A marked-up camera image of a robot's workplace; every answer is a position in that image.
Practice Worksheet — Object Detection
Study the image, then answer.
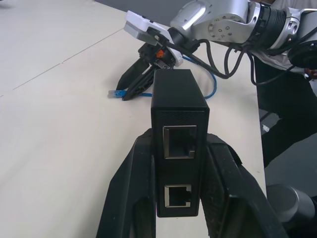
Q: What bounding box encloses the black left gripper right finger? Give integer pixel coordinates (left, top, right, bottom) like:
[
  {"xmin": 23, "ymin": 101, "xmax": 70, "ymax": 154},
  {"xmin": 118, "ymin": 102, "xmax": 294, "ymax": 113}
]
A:
[{"xmin": 200, "ymin": 132, "xmax": 289, "ymax": 238}]

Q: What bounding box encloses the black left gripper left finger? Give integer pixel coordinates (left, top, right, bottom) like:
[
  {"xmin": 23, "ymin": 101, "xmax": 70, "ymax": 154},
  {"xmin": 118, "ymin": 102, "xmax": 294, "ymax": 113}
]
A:
[{"xmin": 96, "ymin": 127, "xmax": 157, "ymax": 238}]

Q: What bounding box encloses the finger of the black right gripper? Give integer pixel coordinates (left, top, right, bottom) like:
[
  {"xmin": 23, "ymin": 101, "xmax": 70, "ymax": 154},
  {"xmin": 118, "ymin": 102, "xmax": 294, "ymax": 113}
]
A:
[
  {"xmin": 117, "ymin": 57, "xmax": 151, "ymax": 91},
  {"xmin": 122, "ymin": 64, "xmax": 157, "ymax": 101}
]

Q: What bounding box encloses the small black network box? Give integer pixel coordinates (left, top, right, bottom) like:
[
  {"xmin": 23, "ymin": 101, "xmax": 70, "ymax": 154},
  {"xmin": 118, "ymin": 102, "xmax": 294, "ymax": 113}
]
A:
[{"xmin": 150, "ymin": 69, "xmax": 211, "ymax": 219}]

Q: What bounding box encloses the grey round robot joint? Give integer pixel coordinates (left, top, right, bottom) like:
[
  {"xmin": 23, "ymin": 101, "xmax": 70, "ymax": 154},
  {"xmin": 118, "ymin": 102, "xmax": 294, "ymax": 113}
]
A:
[{"xmin": 266, "ymin": 184, "xmax": 314, "ymax": 224}]

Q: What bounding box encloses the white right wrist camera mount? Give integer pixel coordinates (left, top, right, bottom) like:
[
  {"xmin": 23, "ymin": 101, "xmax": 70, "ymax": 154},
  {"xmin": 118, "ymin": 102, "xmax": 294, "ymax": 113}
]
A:
[{"xmin": 123, "ymin": 10, "xmax": 184, "ymax": 68}]

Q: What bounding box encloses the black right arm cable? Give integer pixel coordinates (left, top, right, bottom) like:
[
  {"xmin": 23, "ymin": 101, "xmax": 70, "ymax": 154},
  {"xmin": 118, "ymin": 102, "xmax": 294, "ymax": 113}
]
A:
[{"xmin": 158, "ymin": 37, "xmax": 317, "ymax": 86}]

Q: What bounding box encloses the blue Ethernet cable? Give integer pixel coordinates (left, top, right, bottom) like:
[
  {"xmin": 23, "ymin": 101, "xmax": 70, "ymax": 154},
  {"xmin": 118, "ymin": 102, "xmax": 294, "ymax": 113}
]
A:
[{"xmin": 107, "ymin": 56, "xmax": 219, "ymax": 101}]

